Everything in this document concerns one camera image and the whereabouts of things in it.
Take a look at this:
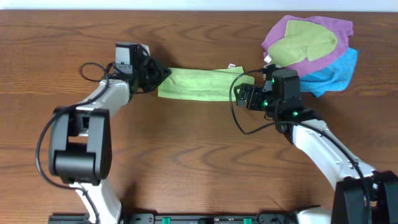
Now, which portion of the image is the green cloth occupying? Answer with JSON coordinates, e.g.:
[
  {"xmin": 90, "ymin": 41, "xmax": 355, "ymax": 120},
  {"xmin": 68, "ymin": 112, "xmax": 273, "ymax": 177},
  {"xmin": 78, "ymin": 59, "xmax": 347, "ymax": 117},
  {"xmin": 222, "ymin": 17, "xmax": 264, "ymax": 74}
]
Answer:
[
  {"xmin": 158, "ymin": 67, "xmax": 255, "ymax": 101},
  {"xmin": 268, "ymin": 20, "xmax": 338, "ymax": 67}
]

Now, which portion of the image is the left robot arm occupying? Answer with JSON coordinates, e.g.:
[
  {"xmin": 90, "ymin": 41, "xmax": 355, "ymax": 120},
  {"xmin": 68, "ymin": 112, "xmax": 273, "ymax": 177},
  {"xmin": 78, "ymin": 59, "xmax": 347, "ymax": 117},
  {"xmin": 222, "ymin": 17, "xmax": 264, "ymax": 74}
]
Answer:
[{"xmin": 41, "ymin": 42, "xmax": 171, "ymax": 223}]

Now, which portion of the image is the blue cloth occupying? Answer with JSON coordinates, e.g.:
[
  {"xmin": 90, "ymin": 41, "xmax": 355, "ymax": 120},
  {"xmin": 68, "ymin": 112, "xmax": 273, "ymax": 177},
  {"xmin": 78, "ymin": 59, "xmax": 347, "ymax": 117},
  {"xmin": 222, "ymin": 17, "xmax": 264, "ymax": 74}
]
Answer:
[{"xmin": 300, "ymin": 48, "xmax": 358, "ymax": 98}]

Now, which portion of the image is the green cloth on pile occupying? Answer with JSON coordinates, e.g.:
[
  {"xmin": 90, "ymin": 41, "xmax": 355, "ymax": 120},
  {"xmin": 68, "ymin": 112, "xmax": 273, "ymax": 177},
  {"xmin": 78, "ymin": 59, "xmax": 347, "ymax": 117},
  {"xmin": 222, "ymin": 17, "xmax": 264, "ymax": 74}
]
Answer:
[{"xmin": 268, "ymin": 20, "xmax": 338, "ymax": 67}]

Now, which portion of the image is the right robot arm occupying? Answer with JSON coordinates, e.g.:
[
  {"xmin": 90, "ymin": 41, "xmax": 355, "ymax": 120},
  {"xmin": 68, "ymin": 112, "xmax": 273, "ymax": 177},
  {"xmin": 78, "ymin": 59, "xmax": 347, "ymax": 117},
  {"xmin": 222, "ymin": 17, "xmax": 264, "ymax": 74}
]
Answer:
[{"xmin": 229, "ymin": 68, "xmax": 397, "ymax": 223}]

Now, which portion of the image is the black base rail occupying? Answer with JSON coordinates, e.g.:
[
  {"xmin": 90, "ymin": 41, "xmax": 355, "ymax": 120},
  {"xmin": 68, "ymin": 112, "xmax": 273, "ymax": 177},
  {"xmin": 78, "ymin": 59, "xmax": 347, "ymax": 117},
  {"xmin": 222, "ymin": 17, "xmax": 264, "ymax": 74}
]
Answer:
[{"xmin": 47, "ymin": 205, "xmax": 321, "ymax": 224}]

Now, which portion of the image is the purple cloth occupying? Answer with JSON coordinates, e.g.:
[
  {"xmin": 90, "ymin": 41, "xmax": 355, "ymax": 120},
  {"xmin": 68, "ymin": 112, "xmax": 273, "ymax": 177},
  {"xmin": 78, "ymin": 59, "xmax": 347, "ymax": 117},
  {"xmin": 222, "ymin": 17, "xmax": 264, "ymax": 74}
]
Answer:
[{"xmin": 262, "ymin": 15, "xmax": 354, "ymax": 77}]

